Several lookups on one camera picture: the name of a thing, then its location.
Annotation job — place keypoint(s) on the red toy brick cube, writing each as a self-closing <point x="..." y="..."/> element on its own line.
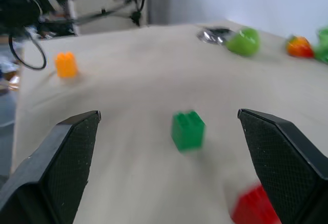
<point x="252" y="207"/>

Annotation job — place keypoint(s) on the small metal bowl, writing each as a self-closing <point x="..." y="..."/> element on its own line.
<point x="212" y="35"/>

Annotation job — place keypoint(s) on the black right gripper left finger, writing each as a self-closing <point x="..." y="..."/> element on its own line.
<point x="64" y="167"/>

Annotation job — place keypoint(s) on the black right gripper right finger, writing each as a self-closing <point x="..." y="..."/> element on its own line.
<point x="282" y="167"/>

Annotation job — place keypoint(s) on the green toy apple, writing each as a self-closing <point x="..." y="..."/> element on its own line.
<point x="243" y="42"/>

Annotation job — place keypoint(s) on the green plastic toy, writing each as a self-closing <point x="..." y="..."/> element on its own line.
<point x="323" y="45"/>

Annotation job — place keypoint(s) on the orange toy brick cube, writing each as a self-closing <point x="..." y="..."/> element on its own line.
<point x="66" y="65"/>

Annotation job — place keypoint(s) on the black tripod stand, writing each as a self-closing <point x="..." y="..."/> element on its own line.
<point x="123" y="6"/>

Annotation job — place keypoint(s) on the orange red toy fruit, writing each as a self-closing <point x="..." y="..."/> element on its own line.
<point x="299" y="47"/>

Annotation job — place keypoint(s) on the green toy brick cube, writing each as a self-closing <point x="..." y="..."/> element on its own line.
<point x="188" y="133"/>

